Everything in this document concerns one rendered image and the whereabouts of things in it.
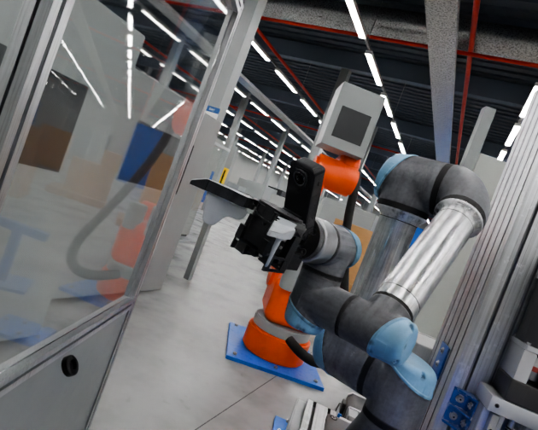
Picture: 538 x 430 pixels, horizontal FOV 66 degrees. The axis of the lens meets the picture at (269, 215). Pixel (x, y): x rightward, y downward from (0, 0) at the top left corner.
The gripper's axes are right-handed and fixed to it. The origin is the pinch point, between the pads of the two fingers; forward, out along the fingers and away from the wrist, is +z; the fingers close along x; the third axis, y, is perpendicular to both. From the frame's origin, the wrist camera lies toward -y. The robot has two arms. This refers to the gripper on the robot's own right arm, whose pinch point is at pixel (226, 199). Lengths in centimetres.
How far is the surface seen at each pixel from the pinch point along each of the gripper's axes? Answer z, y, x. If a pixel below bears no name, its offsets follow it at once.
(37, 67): 14.4, -3.5, 26.8
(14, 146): 13.6, 7.2, 26.1
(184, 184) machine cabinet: -266, 59, 313
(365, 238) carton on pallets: -712, 45, 294
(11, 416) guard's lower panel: -8, 64, 35
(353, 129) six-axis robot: -309, -67, 181
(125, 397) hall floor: -140, 166, 134
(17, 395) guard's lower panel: -8, 58, 35
